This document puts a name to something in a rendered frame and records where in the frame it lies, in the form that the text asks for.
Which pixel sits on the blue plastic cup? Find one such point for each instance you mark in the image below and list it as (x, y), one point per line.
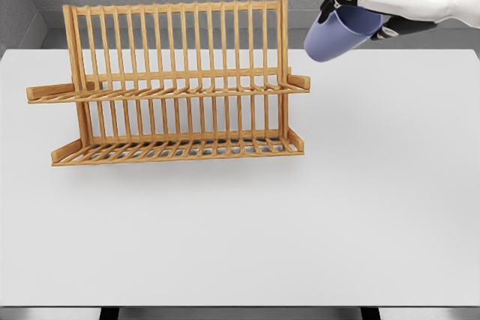
(330, 40)

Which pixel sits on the wooden two-tier dish rack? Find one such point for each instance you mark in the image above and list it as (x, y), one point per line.
(176, 87)

